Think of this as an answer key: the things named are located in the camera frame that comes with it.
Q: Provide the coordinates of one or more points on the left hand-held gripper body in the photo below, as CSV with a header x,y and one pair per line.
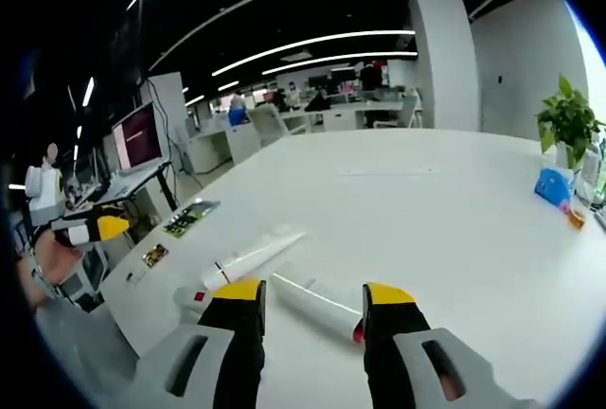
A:
x,y
45,193

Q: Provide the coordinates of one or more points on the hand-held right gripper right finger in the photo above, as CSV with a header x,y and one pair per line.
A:
x,y
402,333

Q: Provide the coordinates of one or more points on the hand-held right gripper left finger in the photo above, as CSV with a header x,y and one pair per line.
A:
x,y
227,333

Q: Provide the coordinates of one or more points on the small white red-label skincare bottle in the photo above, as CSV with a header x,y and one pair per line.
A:
x,y
194,299

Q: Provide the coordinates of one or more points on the long white skincare tube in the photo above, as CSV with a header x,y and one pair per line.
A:
x,y
255,253

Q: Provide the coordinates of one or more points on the white skincare tube red cap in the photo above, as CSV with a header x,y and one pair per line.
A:
x,y
317,307

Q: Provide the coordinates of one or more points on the person's left hand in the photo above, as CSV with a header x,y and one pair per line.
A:
x,y
57,257

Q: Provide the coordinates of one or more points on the standing desk with black legs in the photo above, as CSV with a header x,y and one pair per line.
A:
x,y
123,186

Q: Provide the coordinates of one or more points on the small patterned card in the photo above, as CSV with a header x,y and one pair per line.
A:
x,y
155,256

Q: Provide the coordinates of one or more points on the green circuit board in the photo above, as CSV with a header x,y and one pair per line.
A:
x,y
190,217

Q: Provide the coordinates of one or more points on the computer monitor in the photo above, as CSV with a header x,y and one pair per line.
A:
x,y
136,136

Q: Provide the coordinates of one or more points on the small orange object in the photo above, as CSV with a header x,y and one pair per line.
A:
x,y
576,218

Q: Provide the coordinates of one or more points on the blue pouch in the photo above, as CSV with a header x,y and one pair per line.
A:
x,y
553,186

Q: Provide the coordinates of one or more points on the green potted plant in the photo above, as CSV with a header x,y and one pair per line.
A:
x,y
568,120

